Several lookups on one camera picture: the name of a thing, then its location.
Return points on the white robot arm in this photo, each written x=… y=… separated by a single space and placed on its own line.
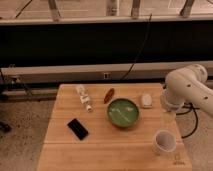
x=187 y=84

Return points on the white sponge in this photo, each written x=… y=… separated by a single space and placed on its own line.
x=146 y=100

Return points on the brown oblong object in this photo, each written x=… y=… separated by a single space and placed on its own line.
x=109 y=95

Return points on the green bowl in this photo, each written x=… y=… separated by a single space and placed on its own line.
x=122 y=112

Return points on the white cup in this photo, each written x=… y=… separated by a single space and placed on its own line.
x=164 y=142

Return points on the grey metal rail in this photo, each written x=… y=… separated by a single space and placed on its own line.
x=96 y=72

